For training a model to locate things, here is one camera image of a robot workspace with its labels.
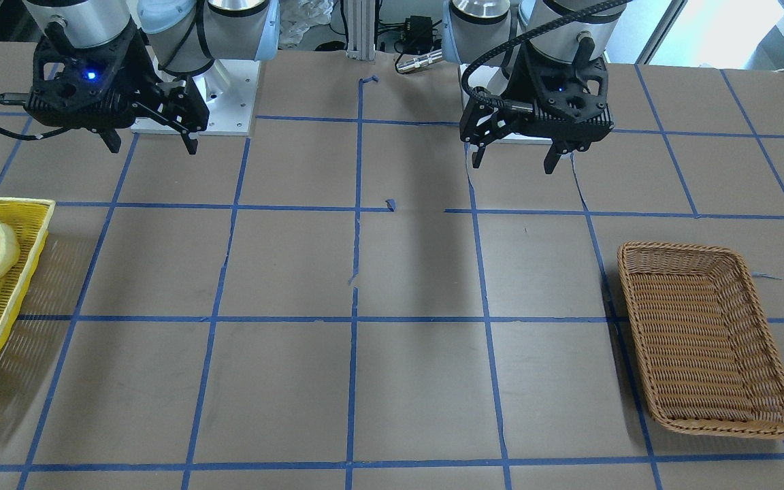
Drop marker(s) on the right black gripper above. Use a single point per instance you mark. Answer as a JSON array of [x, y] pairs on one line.
[[139, 68]]

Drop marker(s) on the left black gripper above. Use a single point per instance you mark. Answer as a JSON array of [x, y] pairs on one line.
[[516, 83]]

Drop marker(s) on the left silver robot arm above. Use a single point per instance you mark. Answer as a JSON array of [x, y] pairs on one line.
[[490, 34]]

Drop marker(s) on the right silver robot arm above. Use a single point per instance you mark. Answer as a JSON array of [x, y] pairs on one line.
[[181, 37]]

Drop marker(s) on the brown wicker basket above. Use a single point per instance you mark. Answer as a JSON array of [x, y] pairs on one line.
[[708, 361]]

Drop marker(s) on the aluminium frame post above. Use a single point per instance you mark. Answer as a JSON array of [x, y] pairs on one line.
[[361, 25]]

